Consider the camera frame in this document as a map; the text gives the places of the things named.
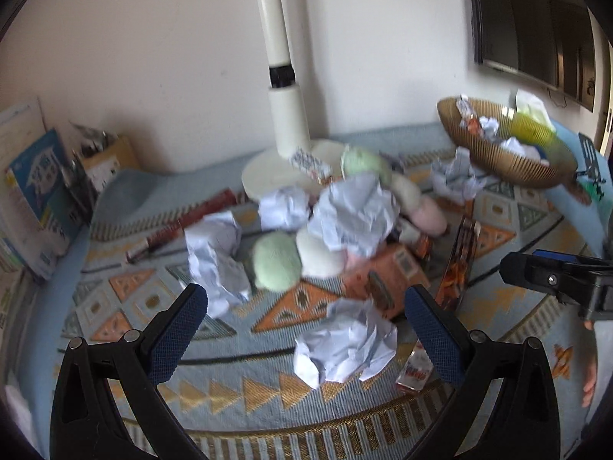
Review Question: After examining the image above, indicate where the black wall monitor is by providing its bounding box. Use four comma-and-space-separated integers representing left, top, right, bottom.
470, 0, 597, 111

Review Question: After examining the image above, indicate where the pink plush ball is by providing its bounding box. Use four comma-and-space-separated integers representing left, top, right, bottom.
409, 195, 448, 237

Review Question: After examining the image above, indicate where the dark red long box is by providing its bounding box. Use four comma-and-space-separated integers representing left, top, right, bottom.
126, 189, 238, 264

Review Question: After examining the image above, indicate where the person's right hand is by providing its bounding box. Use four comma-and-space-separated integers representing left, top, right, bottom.
580, 320, 600, 409

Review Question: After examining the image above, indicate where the crumpled paper in basket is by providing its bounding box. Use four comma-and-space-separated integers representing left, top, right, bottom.
456, 95, 500, 142
499, 137, 550, 166

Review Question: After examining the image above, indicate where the green plush ball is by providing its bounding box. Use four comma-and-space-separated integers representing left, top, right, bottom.
341, 145, 392, 186
252, 232, 302, 293

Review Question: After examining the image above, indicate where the orange cartoon long box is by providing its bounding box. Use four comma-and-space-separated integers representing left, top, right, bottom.
435, 216, 481, 312

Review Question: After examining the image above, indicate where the white plush ball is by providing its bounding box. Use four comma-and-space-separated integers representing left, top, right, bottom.
296, 227, 346, 279

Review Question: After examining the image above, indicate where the white desk lamp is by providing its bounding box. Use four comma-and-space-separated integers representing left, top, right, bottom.
241, 0, 345, 200

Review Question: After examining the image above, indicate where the crumpled paper ball centre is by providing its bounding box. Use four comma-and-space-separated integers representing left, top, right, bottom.
306, 172, 400, 258

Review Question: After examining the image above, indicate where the patterned blue table cloth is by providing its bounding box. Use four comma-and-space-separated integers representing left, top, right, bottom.
18, 159, 606, 459

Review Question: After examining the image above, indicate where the crumpled paper ball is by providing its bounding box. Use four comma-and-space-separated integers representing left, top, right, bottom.
293, 298, 398, 388
306, 172, 400, 258
184, 211, 251, 319

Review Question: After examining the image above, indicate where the brown woven basket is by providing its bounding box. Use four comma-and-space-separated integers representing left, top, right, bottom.
436, 97, 578, 189

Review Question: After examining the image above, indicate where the orange flat box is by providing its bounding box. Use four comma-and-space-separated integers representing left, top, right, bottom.
341, 244, 430, 320

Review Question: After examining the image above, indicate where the stack of books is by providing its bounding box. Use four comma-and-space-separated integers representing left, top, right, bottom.
1, 99, 57, 281

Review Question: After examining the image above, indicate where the crumpled paper ball left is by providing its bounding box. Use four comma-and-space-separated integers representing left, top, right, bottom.
184, 211, 251, 319

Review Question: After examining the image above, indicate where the blue cover book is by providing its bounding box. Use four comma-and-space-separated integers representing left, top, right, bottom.
10, 129, 83, 262

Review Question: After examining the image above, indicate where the green tissue pack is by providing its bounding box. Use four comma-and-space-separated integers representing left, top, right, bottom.
510, 89, 557, 145

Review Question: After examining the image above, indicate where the tan pen holder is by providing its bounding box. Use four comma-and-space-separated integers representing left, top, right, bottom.
70, 123, 141, 193

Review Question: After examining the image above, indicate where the crumpled paper ball front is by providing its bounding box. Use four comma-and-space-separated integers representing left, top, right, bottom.
293, 298, 398, 388

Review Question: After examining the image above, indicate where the small red white packet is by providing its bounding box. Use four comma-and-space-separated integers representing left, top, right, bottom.
396, 341, 434, 393

